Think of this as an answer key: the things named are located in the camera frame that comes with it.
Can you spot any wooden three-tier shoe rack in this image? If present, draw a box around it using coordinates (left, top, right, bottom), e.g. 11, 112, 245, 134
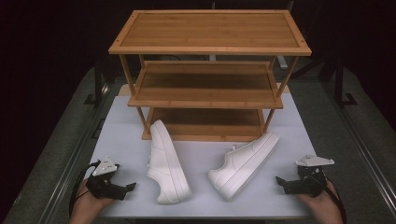
107, 8, 313, 144

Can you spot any person's right hand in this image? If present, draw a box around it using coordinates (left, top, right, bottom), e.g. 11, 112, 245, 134
297, 180, 344, 224

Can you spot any white stand foot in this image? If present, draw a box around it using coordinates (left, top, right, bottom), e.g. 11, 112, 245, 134
276, 55, 290, 70

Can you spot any white sneaker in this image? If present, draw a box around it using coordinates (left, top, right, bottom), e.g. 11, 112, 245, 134
147, 119, 193, 205
207, 131, 280, 202

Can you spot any person's left hand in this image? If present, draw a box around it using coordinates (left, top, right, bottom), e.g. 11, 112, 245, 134
69, 178, 117, 224

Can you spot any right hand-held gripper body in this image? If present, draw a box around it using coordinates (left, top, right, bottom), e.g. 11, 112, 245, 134
293, 154, 335, 199

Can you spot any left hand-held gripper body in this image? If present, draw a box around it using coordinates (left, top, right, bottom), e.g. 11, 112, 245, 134
85, 156, 127, 201

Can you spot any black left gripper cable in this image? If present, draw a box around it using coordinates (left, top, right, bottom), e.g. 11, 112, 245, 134
68, 160, 102, 216

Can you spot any black metal stand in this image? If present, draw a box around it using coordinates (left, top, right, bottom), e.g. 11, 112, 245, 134
83, 57, 110, 108
333, 57, 359, 108

